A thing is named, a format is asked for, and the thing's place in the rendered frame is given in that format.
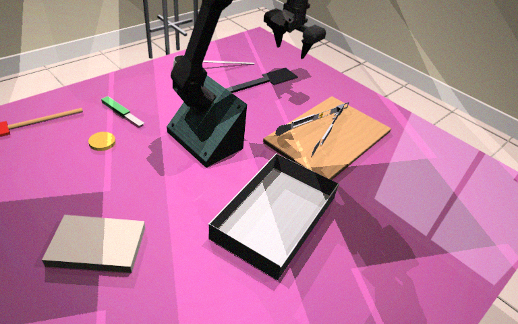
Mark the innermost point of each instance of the green and white flat bar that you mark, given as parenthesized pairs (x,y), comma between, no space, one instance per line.
(120,110)

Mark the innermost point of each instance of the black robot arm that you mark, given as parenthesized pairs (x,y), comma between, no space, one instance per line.
(188,75)

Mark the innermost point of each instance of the grey saucepan with long handle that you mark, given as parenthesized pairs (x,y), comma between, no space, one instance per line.
(180,56)

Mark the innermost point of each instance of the light wooden cutting board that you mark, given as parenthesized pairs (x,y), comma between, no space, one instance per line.
(352,134)

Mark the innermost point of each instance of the yellow flat disc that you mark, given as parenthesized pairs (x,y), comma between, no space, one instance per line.
(101,141)

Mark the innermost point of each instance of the white flat rectangular slab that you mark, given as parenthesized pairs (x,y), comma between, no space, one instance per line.
(95,243)

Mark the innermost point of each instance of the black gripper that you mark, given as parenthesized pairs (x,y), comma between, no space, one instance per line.
(311,35)

